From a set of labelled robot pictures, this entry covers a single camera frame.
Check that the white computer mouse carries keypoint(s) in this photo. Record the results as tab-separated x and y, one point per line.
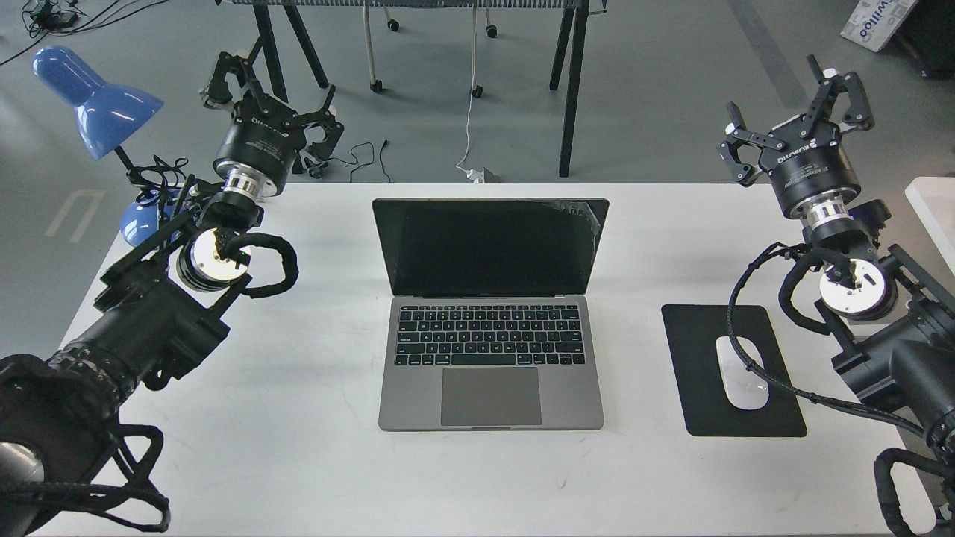
744	389

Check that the blue desk lamp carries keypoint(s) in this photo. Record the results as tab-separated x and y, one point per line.
106	115

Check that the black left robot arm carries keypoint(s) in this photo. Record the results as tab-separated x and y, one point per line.
63	447

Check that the white cardboard box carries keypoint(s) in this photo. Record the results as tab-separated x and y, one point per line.
873	23

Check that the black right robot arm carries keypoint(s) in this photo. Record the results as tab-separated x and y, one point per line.
892	319

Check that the rolling chair base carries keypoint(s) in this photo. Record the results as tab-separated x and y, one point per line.
429	44

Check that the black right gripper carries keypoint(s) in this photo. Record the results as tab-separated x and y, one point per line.
809	168

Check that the white side table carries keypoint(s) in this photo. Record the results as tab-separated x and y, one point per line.
932	198

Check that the black mouse pad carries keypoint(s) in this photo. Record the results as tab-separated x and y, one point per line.
691	331

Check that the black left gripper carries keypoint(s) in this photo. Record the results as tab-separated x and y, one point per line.
257	143

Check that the grey open laptop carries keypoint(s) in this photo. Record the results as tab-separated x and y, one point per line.
489	321

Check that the black trestle table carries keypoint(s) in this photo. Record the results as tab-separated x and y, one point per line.
329	53

